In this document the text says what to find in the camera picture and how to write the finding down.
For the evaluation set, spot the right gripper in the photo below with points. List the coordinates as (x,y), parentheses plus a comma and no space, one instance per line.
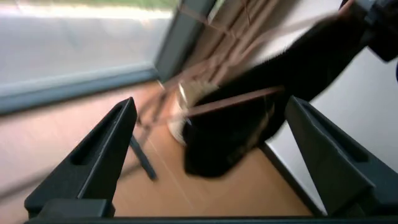
(384,28)

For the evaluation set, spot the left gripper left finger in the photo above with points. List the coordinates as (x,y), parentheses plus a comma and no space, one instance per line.
(62,189)

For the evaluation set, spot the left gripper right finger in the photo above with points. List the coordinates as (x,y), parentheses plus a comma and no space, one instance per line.
(357,186)

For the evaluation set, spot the pink clothes hanger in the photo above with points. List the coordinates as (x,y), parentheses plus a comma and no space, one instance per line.
(233,101)

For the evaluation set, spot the black clothes rack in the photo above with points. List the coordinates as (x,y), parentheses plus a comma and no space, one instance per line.
(144,158)

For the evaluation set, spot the white laundry basket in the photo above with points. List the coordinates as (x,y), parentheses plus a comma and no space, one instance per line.
(192,90)

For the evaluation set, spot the brown curtain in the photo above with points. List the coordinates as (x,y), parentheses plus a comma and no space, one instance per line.
(224,46)

